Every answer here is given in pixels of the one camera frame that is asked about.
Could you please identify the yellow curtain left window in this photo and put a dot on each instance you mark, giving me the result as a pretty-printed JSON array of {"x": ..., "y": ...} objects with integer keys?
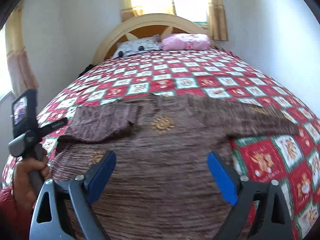
[{"x": 21, "y": 75}]

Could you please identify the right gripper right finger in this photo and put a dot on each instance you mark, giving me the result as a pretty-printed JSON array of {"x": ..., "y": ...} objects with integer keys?
[{"x": 272, "y": 219}]

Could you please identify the yellow window curtain behind bed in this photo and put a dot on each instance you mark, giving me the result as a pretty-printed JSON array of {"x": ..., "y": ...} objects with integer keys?
[{"x": 132, "y": 0}]

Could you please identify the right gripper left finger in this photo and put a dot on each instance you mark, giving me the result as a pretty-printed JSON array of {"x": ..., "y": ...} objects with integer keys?
[{"x": 50, "y": 217}]

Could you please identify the brown knitted sweater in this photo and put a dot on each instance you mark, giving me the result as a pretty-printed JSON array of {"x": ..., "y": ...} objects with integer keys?
[{"x": 161, "y": 187}]

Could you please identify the left side window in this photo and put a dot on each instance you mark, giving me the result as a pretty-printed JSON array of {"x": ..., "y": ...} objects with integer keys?
[{"x": 5, "y": 81}]

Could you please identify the yellow right curtain panel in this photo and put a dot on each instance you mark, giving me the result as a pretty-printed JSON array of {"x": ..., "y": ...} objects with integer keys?
[{"x": 217, "y": 22}]

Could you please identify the beige wooden arched headboard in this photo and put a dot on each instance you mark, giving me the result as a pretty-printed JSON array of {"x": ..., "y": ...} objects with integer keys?
[{"x": 144, "y": 26}]

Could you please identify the person's left hand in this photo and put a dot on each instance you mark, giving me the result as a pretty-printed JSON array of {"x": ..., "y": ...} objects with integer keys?
[{"x": 23, "y": 192}]

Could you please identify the white patterned pillow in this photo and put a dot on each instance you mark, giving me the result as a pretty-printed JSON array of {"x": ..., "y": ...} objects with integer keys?
[{"x": 138, "y": 46}]

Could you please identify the pink pillow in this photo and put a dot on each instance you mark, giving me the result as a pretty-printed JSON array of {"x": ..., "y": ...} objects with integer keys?
[{"x": 183, "y": 41}]

